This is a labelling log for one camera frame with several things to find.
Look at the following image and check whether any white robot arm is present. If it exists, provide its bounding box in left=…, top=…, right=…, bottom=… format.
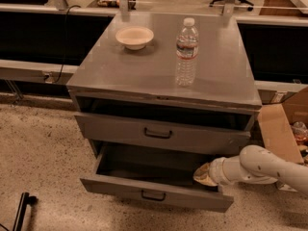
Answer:
left=193, top=145, right=308, bottom=195

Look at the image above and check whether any grey drawer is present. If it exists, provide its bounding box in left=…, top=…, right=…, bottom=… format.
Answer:
left=75, top=113, right=250, bottom=154
left=81, top=143, right=234, bottom=213

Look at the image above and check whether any clear plastic water bottle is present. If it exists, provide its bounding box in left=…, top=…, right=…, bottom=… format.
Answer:
left=175, top=17, right=199, bottom=87

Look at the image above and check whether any black cable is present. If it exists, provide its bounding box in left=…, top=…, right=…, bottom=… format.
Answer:
left=52, top=5, right=83, bottom=85

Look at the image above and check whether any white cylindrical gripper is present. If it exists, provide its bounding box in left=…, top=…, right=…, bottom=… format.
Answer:
left=193, top=156, right=244, bottom=187

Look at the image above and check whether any open cardboard box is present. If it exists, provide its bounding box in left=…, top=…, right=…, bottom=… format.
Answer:
left=258, top=88, right=308, bottom=166

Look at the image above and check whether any black stand foot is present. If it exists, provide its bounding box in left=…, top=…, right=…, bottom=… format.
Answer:
left=13, top=192, right=38, bottom=231

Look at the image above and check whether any black office chair base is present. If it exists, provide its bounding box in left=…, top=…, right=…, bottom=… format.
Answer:
left=209, top=0, right=255, bottom=13

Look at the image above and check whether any white ceramic bowl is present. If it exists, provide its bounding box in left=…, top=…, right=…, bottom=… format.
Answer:
left=115, top=26, right=154, bottom=50

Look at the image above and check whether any plastic bottle in box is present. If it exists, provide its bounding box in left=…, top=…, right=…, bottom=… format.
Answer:
left=291, top=121, right=308, bottom=144

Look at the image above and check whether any grey metal drawer cabinet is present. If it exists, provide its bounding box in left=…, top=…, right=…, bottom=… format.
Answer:
left=65, top=11, right=263, bottom=159

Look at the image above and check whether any grey top drawer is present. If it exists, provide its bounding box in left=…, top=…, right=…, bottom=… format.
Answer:
left=75, top=113, right=250, bottom=154

